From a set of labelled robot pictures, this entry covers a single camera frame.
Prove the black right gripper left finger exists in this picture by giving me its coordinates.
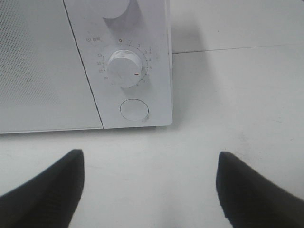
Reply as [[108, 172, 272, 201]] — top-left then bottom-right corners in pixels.
[[0, 150, 85, 228]]

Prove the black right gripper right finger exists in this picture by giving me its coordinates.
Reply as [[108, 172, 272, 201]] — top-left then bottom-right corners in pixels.
[[216, 152, 304, 228]]

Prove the white microwave door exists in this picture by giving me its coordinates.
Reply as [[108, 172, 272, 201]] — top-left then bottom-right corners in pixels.
[[0, 0, 102, 133]]

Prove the round white door button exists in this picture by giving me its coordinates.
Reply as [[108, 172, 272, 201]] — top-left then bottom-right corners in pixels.
[[120, 99, 149, 121]]

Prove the white timer knob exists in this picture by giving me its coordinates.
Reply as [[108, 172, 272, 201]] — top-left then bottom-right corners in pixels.
[[106, 50, 143, 88]]

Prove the white microwave oven body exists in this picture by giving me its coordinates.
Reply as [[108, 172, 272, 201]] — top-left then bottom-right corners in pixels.
[[0, 0, 173, 133]]

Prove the white upper power knob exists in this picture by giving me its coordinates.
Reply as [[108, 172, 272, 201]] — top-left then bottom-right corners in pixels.
[[100, 0, 138, 19]]

